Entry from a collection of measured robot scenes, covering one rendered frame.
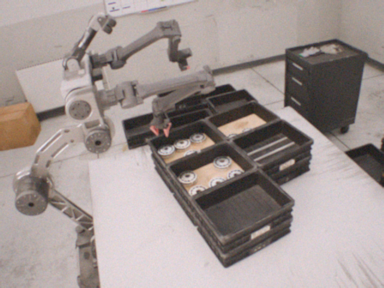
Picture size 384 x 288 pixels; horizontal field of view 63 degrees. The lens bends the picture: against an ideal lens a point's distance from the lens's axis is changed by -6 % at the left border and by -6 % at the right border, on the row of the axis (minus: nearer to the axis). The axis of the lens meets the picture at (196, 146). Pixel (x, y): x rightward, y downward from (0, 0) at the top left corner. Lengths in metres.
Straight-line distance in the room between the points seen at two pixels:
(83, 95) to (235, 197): 0.89
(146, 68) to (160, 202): 3.00
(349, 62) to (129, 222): 2.35
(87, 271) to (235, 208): 1.15
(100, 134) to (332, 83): 2.20
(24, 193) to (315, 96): 2.47
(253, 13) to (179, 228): 3.76
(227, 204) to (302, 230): 0.40
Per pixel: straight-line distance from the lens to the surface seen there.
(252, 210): 1.66
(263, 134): 2.07
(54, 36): 4.51
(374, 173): 2.86
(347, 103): 3.48
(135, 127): 3.07
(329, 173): 2.10
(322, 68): 3.08
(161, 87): 1.44
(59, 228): 3.09
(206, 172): 1.89
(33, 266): 2.93
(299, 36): 5.51
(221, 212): 1.66
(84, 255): 2.46
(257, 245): 1.62
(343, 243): 1.75
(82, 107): 1.41
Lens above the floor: 2.05
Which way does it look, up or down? 36 degrees down
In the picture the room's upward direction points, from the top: 8 degrees counter-clockwise
